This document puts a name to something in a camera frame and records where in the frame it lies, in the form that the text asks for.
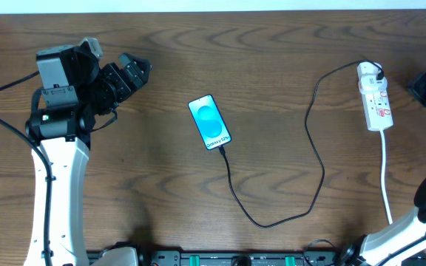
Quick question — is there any black USB charging cable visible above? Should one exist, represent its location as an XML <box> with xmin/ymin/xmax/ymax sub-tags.
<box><xmin>218</xmin><ymin>59</ymin><xmax>385</xmax><ymax>229</ymax></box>

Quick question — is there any blue screen smartphone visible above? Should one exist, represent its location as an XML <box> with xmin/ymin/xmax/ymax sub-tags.
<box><xmin>188</xmin><ymin>95</ymin><xmax>232</xmax><ymax>151</ymax></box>

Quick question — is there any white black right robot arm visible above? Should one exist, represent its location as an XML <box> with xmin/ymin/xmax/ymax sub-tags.
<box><xmin>336</xmin><ymin>60</ymin><xmax>426</xmax><ymax>265</ymax></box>

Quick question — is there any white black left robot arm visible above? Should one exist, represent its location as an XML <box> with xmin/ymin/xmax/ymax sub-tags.
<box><xmin>24</xmin><ymin>38</ymin><xmax>152</xmax><ymax>265</ymax></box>

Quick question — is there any white charger adapter plug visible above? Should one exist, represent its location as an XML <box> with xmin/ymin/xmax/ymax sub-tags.
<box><xmin>356</xmin><ymin>61</ymin><xmax>388</xmax><ymax>95</ymax></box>

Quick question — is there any white power strip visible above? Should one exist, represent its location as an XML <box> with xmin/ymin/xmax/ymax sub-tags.
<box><xmin>361</xmin><ymin>89</ymin><xmax>393</xmax><ymax>132</ymax></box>

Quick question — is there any white power strip cord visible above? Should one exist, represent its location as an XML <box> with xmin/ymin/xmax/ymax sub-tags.
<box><xmin>379</xmin><ymin>129</ymin><xmax>394</xmax><ymax>225</ymax></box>

